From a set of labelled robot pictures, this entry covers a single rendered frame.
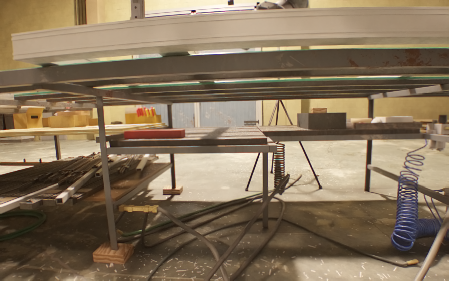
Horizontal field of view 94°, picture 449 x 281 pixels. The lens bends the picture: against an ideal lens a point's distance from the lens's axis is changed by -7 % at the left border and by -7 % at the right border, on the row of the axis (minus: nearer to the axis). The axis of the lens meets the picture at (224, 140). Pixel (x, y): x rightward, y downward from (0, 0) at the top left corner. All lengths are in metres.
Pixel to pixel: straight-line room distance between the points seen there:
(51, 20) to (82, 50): 9.50
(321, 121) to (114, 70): 1.17
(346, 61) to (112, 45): 0.59
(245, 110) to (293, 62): 6.48
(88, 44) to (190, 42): 0.27
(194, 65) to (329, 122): 1.05
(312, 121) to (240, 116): 5.70
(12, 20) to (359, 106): 12.10
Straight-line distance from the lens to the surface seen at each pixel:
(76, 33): 0.73
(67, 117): 1.99
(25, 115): 2.36
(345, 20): 0.64
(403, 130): 1.62
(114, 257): 1.30
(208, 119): 7.18
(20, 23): 11.07
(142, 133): 1.15
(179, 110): 7.36
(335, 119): 1.52
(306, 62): 0.64
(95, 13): 8.75
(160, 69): 0.66
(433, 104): 9.24
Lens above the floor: 0.69
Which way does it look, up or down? 7 degrees down
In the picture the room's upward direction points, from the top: 2 degrees counter-clockwise
